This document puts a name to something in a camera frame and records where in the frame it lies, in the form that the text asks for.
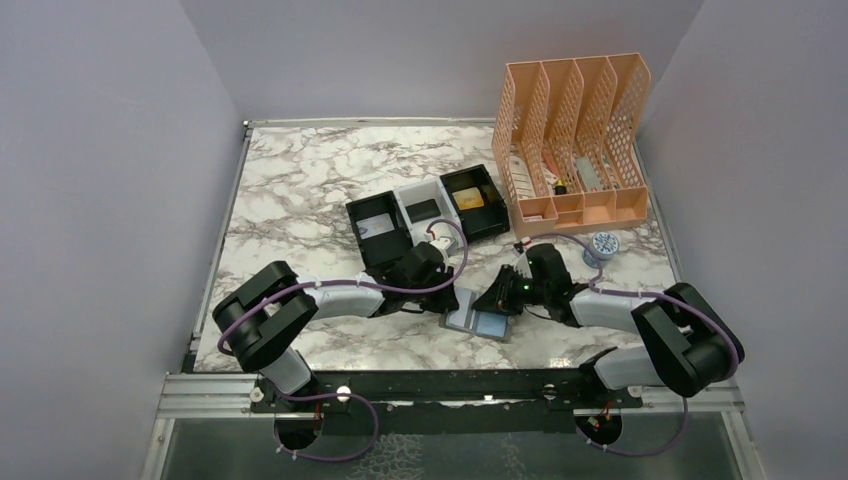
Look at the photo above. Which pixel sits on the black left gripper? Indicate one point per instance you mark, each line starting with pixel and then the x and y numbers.
pixel 445 301

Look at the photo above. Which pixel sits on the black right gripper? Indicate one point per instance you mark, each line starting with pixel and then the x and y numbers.
pixel 497 298

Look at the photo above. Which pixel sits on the grey card holder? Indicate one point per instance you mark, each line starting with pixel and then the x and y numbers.
pixel 473 322

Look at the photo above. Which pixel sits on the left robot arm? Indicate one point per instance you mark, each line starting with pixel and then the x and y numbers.
pixel 260 320

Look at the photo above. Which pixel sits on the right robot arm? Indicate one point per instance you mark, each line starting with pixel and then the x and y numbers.
pixel 685 346

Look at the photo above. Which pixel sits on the black card in white bin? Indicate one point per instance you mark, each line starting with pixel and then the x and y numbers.
pixel 424 210

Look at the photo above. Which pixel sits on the gold card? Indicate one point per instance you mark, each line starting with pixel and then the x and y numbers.
pixel 468 199

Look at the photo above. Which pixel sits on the black left bin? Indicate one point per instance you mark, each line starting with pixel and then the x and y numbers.
pixel 379 251

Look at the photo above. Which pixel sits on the black bin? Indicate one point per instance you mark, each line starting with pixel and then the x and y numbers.
pixel 482 223
pixel 379 251

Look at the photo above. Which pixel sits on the white middle bin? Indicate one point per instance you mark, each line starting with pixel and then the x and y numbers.
pixel 432 188

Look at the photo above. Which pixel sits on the black right bin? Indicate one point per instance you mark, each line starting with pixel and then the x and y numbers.
pixel 482 223

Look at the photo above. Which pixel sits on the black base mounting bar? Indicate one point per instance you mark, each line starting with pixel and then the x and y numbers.
pixel 433 402

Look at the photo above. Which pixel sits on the white item in organizer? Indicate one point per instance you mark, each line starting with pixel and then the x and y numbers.
pixel 522 180

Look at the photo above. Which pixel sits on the blue white tape roll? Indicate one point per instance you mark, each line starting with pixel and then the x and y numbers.
pixel 602 247

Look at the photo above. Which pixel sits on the black yellow marker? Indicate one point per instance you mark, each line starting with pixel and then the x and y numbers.
pixel 559 187

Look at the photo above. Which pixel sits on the grey item in organizer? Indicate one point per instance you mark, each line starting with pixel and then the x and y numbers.
pixel 588 176

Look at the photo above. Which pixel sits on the peach file organizer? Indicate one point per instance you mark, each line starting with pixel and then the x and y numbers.
pixel 552 112

